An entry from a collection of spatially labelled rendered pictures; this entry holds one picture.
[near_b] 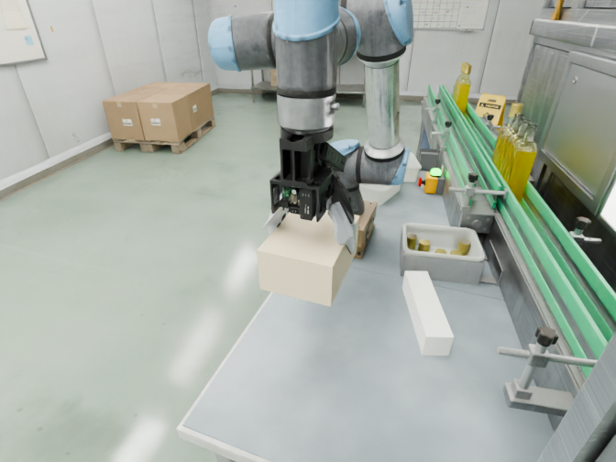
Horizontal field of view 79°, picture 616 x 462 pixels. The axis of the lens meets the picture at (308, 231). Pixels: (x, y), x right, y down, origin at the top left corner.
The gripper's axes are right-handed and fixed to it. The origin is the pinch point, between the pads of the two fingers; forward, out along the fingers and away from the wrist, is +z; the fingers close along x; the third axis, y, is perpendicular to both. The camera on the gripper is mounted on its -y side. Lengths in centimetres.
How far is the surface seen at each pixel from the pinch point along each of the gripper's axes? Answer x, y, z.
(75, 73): -354, -256, 30
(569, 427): 34.1, 20.2, 1.3
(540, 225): 47, -58, 20
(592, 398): 34.1, 20.5, -3.9
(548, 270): 44, -31, 16
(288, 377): -4.9, 1.5, 35.2
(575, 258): 51, -37, 16
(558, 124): 51, -92, 0
